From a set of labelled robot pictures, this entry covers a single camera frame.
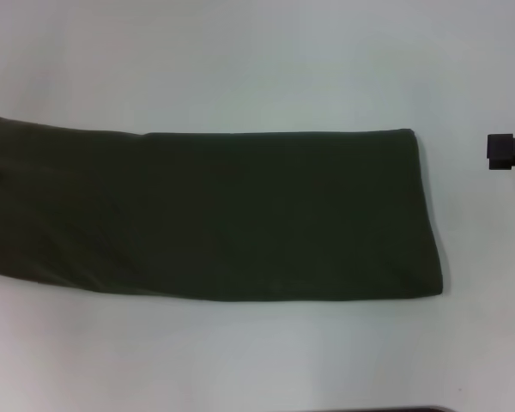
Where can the dark green FREE print t-shirt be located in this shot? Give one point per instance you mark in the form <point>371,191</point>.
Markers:
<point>219,214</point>

